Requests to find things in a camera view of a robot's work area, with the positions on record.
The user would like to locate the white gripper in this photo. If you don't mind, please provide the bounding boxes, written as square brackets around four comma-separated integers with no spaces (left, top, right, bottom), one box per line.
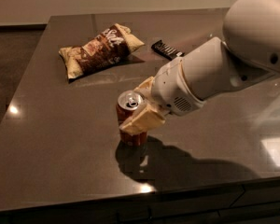
[119,58,204,135]

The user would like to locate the red coke can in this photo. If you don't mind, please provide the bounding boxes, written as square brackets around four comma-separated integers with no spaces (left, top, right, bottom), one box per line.
[115,90,148,147]

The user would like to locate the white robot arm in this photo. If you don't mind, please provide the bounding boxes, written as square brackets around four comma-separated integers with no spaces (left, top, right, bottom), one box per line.
[119,0,280,135]

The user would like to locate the brown chip bag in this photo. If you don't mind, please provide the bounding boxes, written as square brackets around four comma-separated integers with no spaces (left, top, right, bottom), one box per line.
[59,23,145,79]

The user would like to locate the black candy bar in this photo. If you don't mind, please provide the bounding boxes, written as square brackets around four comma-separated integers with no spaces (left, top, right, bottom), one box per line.
[151,40,184,61]

